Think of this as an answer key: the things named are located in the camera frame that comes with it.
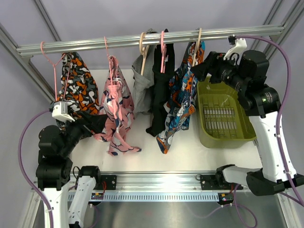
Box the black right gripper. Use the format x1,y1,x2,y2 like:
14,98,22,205
191,51,249,93

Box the blue orange skull shorts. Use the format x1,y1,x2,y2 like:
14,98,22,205
156,41,205,154

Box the pink plastic hanger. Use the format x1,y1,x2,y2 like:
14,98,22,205
161,30,166,73

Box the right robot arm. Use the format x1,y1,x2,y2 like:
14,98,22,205
191,50,304,196

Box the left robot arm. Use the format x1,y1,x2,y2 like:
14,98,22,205
36,112,108,228

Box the pink patterned shorts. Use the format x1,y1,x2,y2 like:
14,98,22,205
94,56,141,156

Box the orange black camouflage shorts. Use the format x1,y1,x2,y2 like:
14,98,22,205
57,52,100,120

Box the thin pink hanger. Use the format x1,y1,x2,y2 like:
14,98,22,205
104,37,113,84
40,41,66,101

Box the grey shorts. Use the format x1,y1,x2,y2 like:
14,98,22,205
131,29,158,116

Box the thin pink left hanger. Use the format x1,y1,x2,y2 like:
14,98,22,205
40,41,66,101

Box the beige wooden hanger with grey shorts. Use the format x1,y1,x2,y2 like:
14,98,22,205
139,32,149,75

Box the olive green plastic basket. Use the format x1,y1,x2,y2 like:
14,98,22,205
196,76,257,149

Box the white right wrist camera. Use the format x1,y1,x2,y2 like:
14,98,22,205
223,35,247,65

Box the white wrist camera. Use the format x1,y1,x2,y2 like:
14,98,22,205
223,35,247,65
50,101,76,123

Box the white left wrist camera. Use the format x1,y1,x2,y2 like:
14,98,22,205
50,101,76,123

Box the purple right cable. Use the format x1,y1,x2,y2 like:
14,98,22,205
235,35,304,207

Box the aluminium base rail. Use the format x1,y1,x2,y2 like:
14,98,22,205
33,170,262,192

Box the slotted cable duct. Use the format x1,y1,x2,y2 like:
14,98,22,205
67,192,219,202

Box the aluminium hanging rail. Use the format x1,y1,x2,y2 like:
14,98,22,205
16,25,285,57

